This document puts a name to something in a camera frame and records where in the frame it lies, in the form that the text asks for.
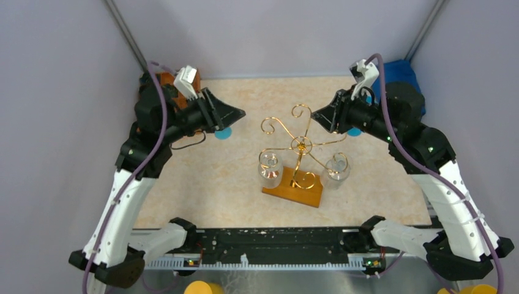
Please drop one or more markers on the aluminium frame rail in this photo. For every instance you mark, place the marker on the aluminium frame rail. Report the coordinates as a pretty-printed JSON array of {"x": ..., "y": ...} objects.
[{"x": 395, "y": 273}]

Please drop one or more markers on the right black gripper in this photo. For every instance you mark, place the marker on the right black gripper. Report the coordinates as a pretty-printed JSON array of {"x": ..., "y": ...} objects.
[{"x": 344, "y": 112}]

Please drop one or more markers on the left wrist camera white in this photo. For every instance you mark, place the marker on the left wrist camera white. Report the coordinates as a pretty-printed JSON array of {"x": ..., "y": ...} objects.
[{"x": 183, "y": 82}]

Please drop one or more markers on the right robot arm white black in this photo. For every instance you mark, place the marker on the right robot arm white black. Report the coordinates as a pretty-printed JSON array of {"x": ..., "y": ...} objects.
[{"x": 464, "y": 247}]

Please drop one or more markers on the blue folded cloth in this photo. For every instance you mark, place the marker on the blue folded cloth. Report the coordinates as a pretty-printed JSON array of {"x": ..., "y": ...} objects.
[{"x": 399, "y": 70}]

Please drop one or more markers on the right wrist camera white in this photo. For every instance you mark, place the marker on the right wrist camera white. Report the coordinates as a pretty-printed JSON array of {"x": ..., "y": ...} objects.
[{"x": 365, "y": 73}]

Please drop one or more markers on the blue wine glass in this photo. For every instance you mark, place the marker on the blue wine glass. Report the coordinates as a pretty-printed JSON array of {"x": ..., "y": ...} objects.
[
  {"x": 354, "y": 132},
  {"x": 223, "y": 134}
]

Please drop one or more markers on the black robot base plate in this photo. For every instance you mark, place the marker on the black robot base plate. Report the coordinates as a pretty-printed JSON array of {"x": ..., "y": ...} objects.
[{"x": 279, "y": 246}]

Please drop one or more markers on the gold wire glass rack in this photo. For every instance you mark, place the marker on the gold wire glass rack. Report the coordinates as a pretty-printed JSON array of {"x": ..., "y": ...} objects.
[{"x": 301, "y": 145}]

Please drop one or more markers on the yellow object bottom centre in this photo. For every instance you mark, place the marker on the yellow object bottom centre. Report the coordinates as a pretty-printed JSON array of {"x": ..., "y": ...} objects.
[{"x": 202, "y": 287}]

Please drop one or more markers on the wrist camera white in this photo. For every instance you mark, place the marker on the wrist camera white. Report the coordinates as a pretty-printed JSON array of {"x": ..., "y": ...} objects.
[
  {"x": 183, "y": 82},
  {"x": 365, "y": 73}
]

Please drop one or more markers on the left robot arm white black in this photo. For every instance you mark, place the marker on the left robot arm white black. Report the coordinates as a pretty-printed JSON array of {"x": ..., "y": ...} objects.
[{"x": 113, "y": 257}]

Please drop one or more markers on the yellow object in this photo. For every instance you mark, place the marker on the yellow object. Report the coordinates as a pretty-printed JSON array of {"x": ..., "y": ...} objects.
[
  {"x": 472, "y": 289},
  {"x": 202, "y": 287}
]

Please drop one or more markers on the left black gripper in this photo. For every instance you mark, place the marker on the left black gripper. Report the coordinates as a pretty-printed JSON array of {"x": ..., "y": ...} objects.
[{"x": 207, "y": 112}]

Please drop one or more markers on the orange wooden rack base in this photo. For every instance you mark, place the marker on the orange wooden rack base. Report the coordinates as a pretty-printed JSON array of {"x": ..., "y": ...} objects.
[{"x": 309, "y": 194}]

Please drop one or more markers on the clear wine glass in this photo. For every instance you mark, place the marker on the clear wine glass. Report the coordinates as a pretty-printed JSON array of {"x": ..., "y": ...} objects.
[
  {"x": 337, "y": 169},
  {"x": 270, "y": 169}
]

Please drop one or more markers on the yellow object bottom right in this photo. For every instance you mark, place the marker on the yellow object bottom right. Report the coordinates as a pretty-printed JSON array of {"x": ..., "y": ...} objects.
[{"x": 472, "y": 289}]

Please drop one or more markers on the orange compartment tray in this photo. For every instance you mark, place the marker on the orange compartment tray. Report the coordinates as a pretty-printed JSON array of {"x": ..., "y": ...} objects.
[{"x": 178, "y": 93}]

